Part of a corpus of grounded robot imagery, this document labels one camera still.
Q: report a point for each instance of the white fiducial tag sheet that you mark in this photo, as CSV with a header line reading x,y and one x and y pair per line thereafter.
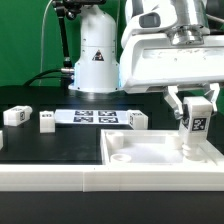
x,y
97,117

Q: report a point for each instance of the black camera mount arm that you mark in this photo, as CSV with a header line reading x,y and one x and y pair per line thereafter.
x,y
69,9

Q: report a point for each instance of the white square tabletop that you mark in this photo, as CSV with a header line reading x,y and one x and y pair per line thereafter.
x,y
147,147

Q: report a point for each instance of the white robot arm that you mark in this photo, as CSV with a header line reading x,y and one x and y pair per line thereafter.
x,y
98,71

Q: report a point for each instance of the white L-shaped obstacle fence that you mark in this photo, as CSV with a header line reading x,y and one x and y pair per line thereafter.
x,y
87,178

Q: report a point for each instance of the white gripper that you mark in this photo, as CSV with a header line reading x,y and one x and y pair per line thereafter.
x,y
149,60

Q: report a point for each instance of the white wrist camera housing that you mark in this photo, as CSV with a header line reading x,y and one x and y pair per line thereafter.
x,y
148,16

